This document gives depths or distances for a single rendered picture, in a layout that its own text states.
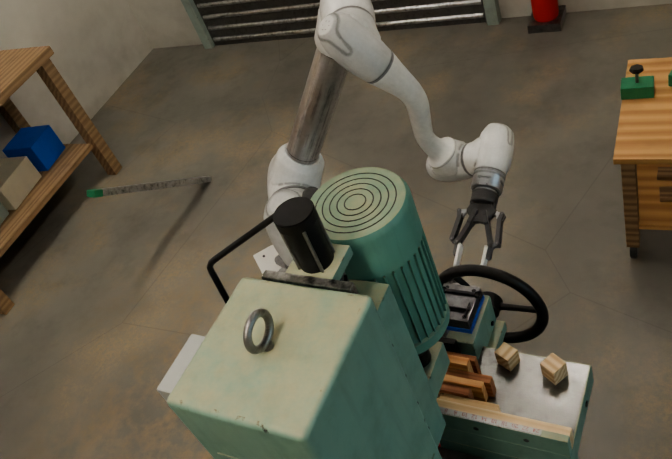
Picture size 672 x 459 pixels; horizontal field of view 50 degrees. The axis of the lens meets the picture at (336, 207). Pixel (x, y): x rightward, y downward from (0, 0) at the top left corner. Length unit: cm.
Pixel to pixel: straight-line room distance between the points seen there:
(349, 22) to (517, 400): 93
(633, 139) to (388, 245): 166
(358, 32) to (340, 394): 104
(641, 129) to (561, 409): 137
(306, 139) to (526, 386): 97
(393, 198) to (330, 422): 37
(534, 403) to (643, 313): 130
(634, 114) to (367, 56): 125
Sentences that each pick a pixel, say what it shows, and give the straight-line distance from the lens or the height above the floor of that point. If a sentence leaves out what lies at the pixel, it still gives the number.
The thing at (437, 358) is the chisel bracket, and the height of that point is 107.
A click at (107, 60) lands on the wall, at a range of 543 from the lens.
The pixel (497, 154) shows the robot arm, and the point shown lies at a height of 92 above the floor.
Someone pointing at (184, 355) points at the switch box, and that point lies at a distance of 109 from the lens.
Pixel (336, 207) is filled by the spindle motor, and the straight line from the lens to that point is 114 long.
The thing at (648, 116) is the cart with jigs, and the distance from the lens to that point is 274.
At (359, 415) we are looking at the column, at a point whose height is 142.
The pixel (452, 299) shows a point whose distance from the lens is 162.
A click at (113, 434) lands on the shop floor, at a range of 318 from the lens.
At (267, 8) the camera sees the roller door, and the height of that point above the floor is 24.
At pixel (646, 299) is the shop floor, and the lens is 285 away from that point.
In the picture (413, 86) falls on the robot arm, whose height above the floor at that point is 121.
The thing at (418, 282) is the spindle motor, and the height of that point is 135.
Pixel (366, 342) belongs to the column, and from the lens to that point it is 98.
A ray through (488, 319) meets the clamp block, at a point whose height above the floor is 92.
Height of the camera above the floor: 224
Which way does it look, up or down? 40 degrees down
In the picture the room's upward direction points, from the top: 23 degrees counter-clockwise
